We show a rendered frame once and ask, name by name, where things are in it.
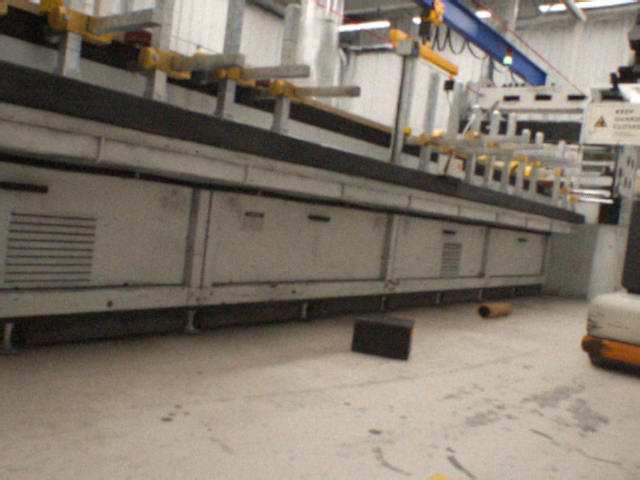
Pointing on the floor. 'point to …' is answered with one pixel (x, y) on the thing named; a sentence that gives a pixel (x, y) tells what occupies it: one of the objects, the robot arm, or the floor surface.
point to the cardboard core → (494, 309)
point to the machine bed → (223, 230)
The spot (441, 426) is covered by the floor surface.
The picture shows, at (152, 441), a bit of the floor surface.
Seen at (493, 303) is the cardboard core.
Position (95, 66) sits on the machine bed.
